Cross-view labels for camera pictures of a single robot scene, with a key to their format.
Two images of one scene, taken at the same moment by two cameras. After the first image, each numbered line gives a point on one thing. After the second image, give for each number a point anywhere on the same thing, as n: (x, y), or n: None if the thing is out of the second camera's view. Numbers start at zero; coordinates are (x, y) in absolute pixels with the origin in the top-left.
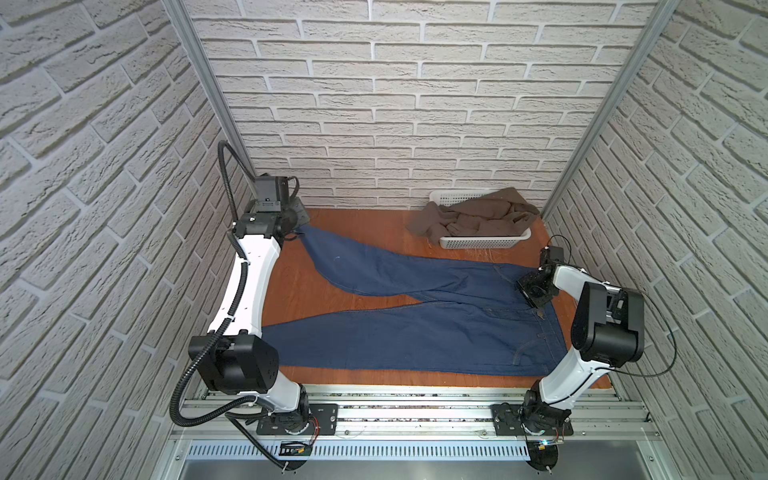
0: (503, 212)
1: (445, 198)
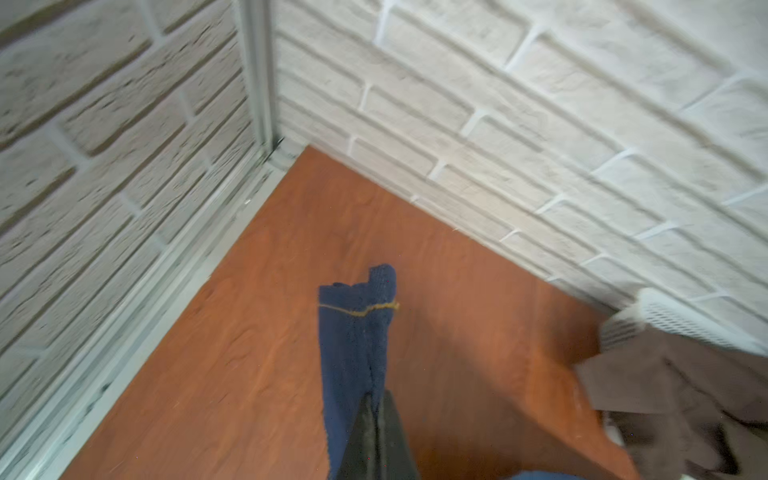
0: (682, 409)
1: (661, 311)
